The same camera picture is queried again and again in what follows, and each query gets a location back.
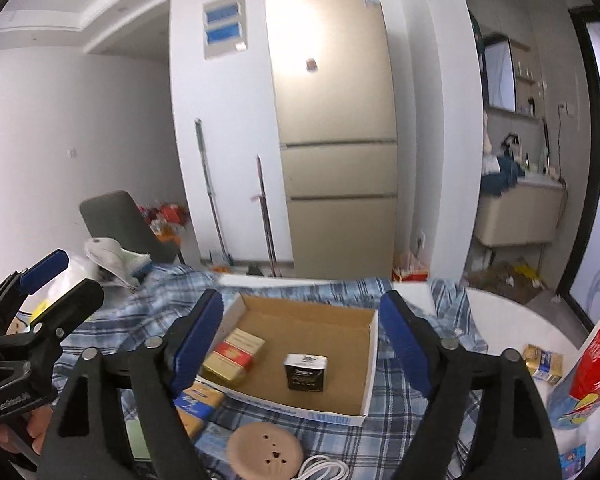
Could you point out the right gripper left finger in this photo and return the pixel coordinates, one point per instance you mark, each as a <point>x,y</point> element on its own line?
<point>87,437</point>

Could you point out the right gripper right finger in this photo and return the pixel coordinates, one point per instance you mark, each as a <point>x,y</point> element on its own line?
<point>513,438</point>

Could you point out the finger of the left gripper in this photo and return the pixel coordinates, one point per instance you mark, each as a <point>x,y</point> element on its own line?
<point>69,311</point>
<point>45,264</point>

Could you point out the green card pouch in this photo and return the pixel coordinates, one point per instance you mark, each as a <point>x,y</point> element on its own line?
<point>137,442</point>

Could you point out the yellow blue packet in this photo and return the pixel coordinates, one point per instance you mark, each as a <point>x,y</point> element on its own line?
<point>196,404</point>

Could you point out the round tan silicone disc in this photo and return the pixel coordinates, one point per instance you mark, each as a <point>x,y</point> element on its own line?
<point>261,450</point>

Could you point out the small blue booklet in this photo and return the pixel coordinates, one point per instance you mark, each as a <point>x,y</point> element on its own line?
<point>572,462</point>

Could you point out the gold blue snack pack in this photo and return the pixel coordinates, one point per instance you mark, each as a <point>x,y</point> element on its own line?
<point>543,365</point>

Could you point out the white plastic bag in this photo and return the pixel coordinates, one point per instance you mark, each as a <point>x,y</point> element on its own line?
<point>116,265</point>

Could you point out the blue plaid cloth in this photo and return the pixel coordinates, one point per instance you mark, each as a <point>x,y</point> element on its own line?
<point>373,450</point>

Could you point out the red labelled soda bottle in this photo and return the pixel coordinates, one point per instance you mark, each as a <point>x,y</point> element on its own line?
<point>577,396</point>

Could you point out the grey chair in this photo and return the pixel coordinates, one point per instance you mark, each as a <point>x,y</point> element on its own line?
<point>116,215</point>

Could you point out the red bag on floor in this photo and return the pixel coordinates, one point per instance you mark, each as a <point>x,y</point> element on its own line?
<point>167,221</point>

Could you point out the red and gold carton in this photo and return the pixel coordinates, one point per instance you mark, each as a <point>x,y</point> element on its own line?
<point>230,361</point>

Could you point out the shallow cardboard box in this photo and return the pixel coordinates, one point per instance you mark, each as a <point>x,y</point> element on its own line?
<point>347,336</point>

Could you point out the small black box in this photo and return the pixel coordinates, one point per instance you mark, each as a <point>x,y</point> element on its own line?
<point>305,372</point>

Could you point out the beige bathroom vanity cabinet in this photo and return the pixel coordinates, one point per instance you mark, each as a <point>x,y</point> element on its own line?
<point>524,215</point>

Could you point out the blue cloth on vanity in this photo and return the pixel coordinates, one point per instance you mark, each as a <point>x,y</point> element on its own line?
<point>495,182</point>

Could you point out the bathroom mirror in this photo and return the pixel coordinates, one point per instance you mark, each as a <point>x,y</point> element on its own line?
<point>500,74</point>

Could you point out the beige three-door refrigerator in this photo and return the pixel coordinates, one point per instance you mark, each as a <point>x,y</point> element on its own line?
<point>336,122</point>

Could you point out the grey mop handle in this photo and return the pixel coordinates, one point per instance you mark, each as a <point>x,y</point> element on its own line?
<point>210,191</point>

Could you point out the wall electrical panel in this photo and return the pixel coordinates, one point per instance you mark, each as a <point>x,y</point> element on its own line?
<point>225,27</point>

